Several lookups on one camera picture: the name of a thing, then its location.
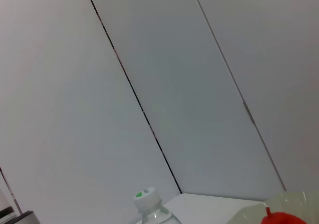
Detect clear green-label water bottle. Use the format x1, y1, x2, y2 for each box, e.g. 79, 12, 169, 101
133, 186, 183, 224

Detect pale green glass fruit plate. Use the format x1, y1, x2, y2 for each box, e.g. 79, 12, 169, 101
228, 189, 319, 224

